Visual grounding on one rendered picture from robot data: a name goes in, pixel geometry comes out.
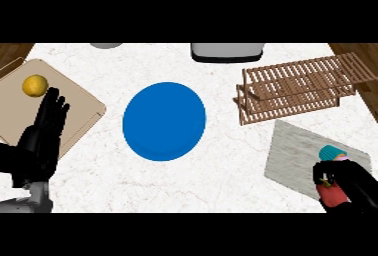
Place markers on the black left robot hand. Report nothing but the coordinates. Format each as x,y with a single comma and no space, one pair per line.
43,133

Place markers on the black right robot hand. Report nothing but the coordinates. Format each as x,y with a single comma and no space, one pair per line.
355,186

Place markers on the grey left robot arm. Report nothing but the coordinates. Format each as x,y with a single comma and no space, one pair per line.
30,199

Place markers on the red bell pepper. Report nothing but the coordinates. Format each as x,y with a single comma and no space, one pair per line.
332,195

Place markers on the grey placemat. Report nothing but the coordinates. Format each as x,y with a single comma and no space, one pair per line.
300,156

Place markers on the brown wooden tiered shelf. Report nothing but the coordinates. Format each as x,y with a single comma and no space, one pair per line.
295,90

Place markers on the beige cutting board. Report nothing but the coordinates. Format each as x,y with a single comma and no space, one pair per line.
30,110

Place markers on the teal and pink cupcake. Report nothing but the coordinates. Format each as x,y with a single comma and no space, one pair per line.
331,152

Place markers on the yellow lemon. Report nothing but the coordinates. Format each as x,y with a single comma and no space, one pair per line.
34,85

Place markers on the blue oval plate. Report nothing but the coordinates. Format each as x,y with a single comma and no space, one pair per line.
164,121

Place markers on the grey round object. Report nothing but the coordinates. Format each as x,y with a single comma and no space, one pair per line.
105,45

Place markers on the grey and black appliance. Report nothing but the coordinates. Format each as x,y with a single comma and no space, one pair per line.
226,51

